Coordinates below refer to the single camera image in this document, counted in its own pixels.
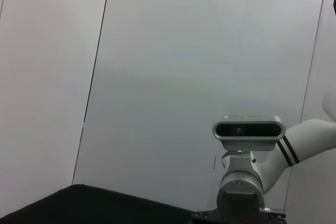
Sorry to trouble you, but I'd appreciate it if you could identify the black tablecloth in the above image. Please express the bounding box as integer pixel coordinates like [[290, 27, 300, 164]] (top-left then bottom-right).
[[0, 184, 196, 224]]

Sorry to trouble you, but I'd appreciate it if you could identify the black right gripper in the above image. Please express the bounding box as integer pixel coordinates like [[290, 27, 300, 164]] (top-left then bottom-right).
[[191, 190, 287, 224]]

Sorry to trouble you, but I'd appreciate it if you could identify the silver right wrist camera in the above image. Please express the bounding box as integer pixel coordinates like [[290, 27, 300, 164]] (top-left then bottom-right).
[[212, 115, 286, 162]]

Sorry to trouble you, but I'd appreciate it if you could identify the silver knurled connector plug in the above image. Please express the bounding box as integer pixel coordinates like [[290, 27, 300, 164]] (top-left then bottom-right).
[[259, 206, 286, 213]]

